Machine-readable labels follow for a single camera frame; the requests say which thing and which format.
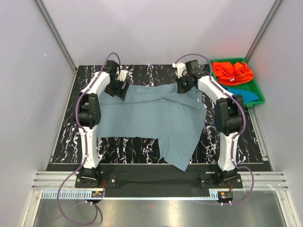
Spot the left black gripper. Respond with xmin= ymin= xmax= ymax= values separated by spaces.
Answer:
xmin=105 ymin=77 xmax=129 ymax=101

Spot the grey-blue t shirt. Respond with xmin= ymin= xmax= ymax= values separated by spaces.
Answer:
xmin=97 ymin=84 xmax=207 ymax=171

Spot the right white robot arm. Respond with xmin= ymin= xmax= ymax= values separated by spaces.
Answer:
xmin=172 ymin=60 xmax=246 ymax=188

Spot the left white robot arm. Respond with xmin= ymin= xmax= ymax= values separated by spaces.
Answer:
xmin=75 ymin=60 xmax=129 ymax=187

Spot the orange t shirt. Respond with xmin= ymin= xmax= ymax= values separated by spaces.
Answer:
xmin=212 ymin=61 xmax=254 ymax=86

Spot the teal blue t shirt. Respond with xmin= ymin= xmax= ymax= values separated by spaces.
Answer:
xmin=223 ymin=86 xmax=259 ymax=104

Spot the green plastic bin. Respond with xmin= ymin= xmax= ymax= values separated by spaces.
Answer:
xmin=210 ymin=57 xmax=265 ymax=107

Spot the left small connector box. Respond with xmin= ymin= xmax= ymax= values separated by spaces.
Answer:
xmin=91 ymin=190 xmax=105 ymax=198

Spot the small connector box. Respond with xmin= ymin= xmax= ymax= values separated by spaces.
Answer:
xmin=91 ymin=190 xmax=105 ymax=198
xmin=218 ymin=191 xmax=233 ymax=202

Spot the right small connector box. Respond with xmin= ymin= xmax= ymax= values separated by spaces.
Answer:
xmin=218 ymin=191 xmax=233 ymax=202

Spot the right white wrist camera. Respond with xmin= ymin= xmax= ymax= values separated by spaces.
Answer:
xmin=172 ymin=62 xmax=186 ymax=78

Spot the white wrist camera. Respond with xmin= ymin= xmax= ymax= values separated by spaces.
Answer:
xmin=117 ymin=70 xmax=129 ymax=82
xmin=172 ymin=62 xmax=186 ymax=78

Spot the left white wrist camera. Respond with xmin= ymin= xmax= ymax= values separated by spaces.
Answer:
xmin=117 ymin=70 xmax=129 ymax=82

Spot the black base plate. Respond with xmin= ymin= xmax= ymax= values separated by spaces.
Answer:
xmin=75 ymin=164 xmax=243 ymax=200

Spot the left aluminium corner post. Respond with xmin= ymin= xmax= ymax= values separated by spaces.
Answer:
xmin=33 ymin=0 xmax=78 ymax=73

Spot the aluminium corner post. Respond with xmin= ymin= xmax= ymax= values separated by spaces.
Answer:
xmin=33 ymin=0 xmax=78 ymax=73
xmin=245 ymin=0 xmax=284 ymax=63

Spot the aluminium rail frame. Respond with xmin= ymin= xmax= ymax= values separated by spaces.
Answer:
xmin=32 ymin=172 xmax=288 ymax=191

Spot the right aluminium corner post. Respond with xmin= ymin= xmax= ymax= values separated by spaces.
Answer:
xmin=245 ymin=0 xmax=284 ymax=63

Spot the white slotted cable duct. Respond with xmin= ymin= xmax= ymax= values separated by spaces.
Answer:
xmin=42 ymin=190 xmax=218 ymax=201

